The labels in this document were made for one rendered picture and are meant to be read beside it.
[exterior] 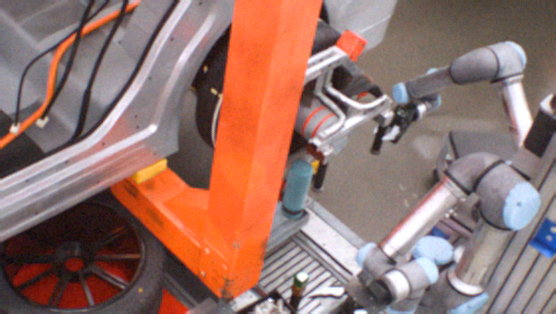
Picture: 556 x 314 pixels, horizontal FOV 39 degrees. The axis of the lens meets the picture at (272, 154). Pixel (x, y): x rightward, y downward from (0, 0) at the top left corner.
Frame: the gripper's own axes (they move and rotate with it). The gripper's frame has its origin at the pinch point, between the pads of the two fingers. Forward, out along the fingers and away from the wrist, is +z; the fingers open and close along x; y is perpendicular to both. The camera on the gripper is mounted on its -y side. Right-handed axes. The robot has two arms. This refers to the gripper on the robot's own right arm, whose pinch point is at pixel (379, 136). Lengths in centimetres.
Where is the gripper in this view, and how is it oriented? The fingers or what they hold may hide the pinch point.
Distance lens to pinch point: 309.4
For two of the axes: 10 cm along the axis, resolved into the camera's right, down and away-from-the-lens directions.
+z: -7.0, 4.1, -5.9
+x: 7.0, 5.6, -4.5
